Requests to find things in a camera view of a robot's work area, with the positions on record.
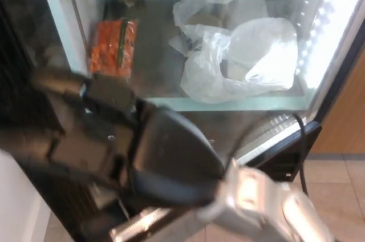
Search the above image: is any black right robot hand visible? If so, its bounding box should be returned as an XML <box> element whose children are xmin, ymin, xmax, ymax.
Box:
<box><xmin>30</xmin><ymin>69</ymin><xmax>226</xmax><ymax>209</ymax></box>

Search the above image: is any glass refrigerator door black frame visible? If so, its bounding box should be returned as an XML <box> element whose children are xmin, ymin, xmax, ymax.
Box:
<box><xmin>0</xmin><ymin>0</ymin><xmax>365</xmax><ymax>242</ymax></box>

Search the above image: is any glass-front display refrigerator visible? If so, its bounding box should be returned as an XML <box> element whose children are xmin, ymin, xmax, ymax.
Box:
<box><xmin>48</xmin><ymin>0</ymin><xmax>365</xmax><ymax>185</ymax></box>

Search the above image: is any glass shelf teal edge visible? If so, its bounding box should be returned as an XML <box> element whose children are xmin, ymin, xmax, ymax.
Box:
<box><xmin>85</xmin><ymin>19</ymin><xmax>314</xmax><ymax>112</ymax></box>

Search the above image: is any orange carrot bag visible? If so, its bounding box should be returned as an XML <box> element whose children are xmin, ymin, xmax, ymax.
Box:
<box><xmin>90</xmin><ymin>18</ymin><xmax>140</xmax><ymax>79</ymax></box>

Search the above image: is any white translucent plastic bag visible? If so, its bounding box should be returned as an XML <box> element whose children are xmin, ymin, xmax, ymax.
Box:
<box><xmin>180</xmin><ymin>17</ymin><xmax>299</xmax><ymax>104</ymax></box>

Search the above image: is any clear crumpled plastic bag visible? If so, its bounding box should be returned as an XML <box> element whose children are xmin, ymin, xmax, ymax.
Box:
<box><xmin>172</xmin><ymin>0</ymin><xmax>237</xmax><ymax>36</ymax></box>

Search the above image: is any wooden cabinet panel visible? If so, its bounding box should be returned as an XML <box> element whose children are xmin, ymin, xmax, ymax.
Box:
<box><xmin>312</xmin><ymin>59</ymin><xmax>365</xmax><ymax>155</ymax></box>

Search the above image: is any white LED light strip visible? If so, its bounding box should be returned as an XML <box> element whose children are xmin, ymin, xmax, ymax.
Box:
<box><xmin>296</xmin><ymin>0</ymin><xmax>365</xmax><ymax>90</ymax></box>

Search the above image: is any black door hinge bracket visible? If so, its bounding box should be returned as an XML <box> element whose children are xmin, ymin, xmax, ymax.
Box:
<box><xmin>256</xmin><ymin>120</ymin><xmax>323</xmax><ymax>183</ymax></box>

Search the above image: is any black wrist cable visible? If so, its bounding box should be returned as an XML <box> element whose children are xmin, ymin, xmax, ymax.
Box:
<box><xmin>225</xmin><ymin>113</ymin><xmax>310</xmax><ymax>196</ymax></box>

